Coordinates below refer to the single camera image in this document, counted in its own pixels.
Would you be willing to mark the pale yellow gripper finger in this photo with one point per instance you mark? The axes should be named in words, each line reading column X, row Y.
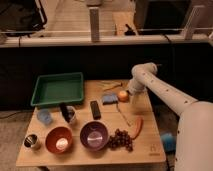
column 135, row 98

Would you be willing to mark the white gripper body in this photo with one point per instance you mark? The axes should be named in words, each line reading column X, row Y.
column 134, row 87

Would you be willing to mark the yellow red apple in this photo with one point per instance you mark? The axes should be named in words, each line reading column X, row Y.
column 123, row 96

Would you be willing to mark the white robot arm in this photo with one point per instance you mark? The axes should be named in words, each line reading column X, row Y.
column 194, row 143

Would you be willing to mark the purple bowl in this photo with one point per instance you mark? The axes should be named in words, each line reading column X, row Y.
column 94, row 136

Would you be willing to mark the orange bowl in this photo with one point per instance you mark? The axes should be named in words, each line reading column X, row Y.
column 58, row 140

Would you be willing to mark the blue sponge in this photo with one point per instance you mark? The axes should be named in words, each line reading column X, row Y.
column 109, row 99

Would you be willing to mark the thin metal spoon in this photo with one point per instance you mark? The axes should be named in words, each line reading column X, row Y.
column 123, row 116

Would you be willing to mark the black rectangular block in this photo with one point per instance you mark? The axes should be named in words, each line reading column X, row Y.
column 95, row 110

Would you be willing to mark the bunch of dark grapes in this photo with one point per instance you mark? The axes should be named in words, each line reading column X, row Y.
column 121, row 138

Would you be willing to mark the blue box on floor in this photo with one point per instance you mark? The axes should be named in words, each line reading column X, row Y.
column 169, row 142

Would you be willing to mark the black monitor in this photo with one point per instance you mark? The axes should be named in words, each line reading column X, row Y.
column 153, row 17

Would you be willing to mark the white cup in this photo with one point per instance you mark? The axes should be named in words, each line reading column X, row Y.
column 70, row 115

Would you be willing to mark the green plastic tray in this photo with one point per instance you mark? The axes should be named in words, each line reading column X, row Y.
column 51, row 90

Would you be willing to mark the small blue cup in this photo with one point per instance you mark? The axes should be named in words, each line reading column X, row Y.
column 44, row 116

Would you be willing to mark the black chair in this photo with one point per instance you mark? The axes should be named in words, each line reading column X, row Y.
column 21, row 17

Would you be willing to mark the white vertical post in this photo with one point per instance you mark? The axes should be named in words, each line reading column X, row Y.
column 94, row 24

